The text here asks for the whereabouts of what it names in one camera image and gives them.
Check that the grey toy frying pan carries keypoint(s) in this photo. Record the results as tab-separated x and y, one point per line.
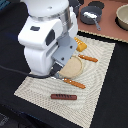
90	21

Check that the white and blue bottle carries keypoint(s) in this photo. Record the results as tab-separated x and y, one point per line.
90	15

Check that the woven beige placemat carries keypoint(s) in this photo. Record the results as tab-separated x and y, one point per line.
80	111

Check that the grey toy pot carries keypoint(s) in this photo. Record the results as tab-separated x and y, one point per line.
75	4

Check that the fork with orange handle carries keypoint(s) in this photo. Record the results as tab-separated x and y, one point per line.
69	81

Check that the brown toy sausage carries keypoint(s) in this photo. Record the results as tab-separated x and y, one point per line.
63	97

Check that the knife with orange handle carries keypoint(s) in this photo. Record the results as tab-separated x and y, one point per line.
88	58

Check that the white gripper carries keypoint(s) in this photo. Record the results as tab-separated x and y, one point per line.
45	45

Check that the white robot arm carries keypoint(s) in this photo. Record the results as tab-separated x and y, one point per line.
47	10

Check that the round wooden plate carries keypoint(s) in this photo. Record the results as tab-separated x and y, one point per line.
73	68

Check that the beige bowl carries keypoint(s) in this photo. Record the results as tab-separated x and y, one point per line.
122	15

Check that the dark pot lid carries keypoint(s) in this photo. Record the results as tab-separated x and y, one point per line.
97	4

